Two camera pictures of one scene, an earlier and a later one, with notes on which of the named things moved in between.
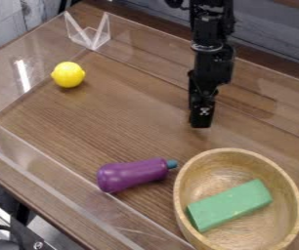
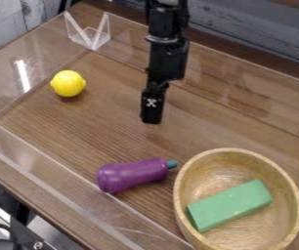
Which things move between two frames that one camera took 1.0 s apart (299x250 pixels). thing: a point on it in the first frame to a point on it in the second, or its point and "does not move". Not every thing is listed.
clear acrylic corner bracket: [89, 37] does not move
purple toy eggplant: [121, 175] does not move
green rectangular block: [228, 204] does not move
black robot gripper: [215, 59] to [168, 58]
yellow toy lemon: [68, 74] to [68, 83]
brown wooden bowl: [268, 228] does not move
